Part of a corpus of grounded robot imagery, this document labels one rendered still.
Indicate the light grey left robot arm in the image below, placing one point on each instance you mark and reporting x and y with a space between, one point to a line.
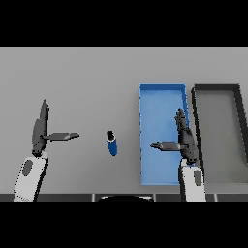
29 178

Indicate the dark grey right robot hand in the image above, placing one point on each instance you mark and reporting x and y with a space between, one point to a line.
186 142

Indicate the dark grey bin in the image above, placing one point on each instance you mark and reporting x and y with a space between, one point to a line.
221 135

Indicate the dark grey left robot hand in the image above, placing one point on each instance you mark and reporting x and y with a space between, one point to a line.
39 132

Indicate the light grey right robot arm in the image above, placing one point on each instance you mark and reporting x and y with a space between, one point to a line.
193 181

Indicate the blue bin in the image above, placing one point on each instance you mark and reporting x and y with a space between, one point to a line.
161 135

